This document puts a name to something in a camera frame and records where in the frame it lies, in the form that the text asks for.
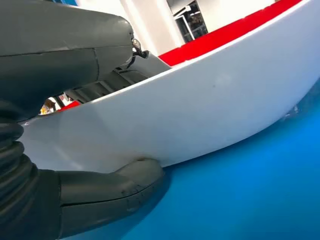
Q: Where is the long red barrier belt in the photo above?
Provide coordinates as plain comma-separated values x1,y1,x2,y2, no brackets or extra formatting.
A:
57,0,303,113

